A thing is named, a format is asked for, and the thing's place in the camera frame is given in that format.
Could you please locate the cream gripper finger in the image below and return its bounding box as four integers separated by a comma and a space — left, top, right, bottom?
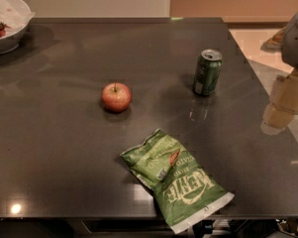
266, 28, 285, 49
260, 68, 298, 130

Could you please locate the green soda can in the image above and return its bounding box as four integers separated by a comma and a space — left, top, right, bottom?
193, 49, 223, 96

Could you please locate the green jalapeno chip bag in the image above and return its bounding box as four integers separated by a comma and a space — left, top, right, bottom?
121, 130, 234, 234

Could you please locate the red apple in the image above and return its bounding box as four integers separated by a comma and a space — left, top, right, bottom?
102, 82, 132, 113

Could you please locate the white bowl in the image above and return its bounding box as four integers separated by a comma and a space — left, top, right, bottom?
0, 22, 30, 54

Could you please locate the white paper napkin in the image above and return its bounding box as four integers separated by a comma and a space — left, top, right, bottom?
0, 0, 35, 29

